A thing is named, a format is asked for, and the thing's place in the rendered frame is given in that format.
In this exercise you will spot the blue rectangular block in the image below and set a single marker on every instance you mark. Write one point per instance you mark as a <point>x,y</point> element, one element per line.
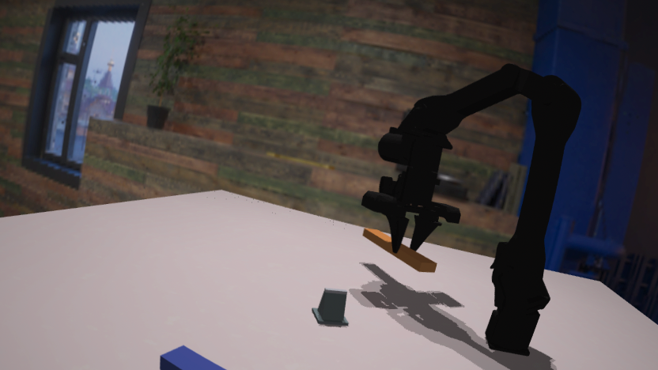
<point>183,358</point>

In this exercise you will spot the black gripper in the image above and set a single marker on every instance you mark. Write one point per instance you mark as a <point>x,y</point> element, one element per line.
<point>418,187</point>

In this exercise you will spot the brown bar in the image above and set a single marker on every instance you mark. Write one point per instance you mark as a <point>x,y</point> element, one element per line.
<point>405,254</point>

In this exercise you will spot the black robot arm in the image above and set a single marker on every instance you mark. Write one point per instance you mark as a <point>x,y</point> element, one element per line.
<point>519,264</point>

